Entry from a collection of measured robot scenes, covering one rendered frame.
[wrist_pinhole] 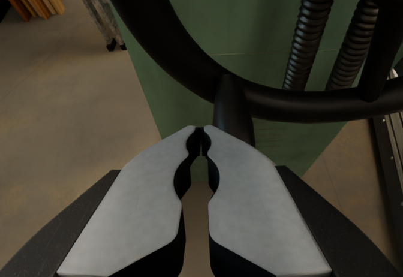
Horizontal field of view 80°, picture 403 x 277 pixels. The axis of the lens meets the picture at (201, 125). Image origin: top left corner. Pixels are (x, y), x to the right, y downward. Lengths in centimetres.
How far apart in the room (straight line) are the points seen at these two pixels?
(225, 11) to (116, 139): 80
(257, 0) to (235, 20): 4
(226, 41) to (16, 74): 132
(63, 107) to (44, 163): 28
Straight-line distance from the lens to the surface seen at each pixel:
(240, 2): 35
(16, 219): 111
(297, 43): 25
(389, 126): 100
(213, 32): 37
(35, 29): 183
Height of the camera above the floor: 85
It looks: 57 degrees down
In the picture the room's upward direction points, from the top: 5 degrees counter-clockwise
